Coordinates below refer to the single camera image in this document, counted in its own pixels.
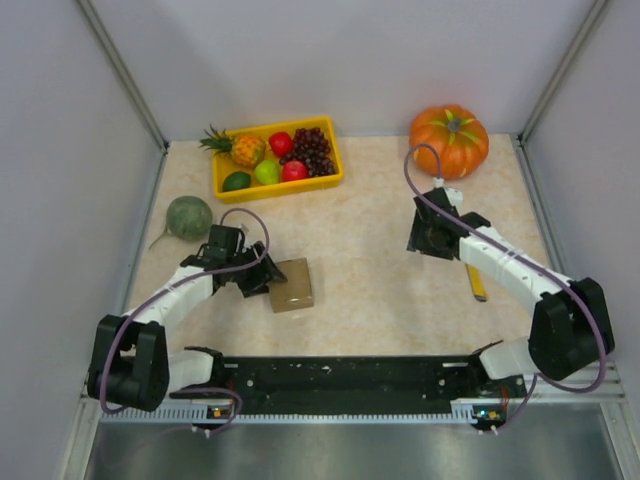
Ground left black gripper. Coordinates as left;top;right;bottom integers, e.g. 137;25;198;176
227;241;286;297

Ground brown cardboard express box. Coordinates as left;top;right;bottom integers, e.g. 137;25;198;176
269;258;315;313

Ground yellow utility knife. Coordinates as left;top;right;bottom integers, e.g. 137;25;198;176
465;264;488;303

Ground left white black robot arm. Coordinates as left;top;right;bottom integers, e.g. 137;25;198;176
87;224;287;414

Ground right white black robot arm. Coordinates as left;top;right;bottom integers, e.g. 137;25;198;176
407;187;615;396

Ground orange toy pumpkin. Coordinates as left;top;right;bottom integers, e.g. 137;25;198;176
409;104;490;180

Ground green toy lime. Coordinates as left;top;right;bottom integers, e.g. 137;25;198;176
222;171;252;192

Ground green toy melon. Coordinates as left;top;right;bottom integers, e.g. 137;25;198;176
148;195;213;249

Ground green toy pear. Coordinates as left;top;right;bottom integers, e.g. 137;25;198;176
254;160;280;185

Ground red toy apple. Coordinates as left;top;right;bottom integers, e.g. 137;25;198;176
281;160;309;182

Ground yellow plastic tray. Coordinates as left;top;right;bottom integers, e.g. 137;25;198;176
211;116;344;204

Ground toy pineapple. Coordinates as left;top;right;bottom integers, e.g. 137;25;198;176
199;125;266;169

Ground red toy tomato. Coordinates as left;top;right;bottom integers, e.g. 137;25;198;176
269;131;294;158

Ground purple toy grapes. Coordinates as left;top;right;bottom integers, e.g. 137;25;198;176
279;127;337;178

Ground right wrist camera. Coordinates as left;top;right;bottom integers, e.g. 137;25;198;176
433;177;464;207

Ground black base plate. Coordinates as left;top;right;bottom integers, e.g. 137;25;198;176
194;356;526;416

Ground aluminium rail frame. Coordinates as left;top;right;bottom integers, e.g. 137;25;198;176
101;366;626;425

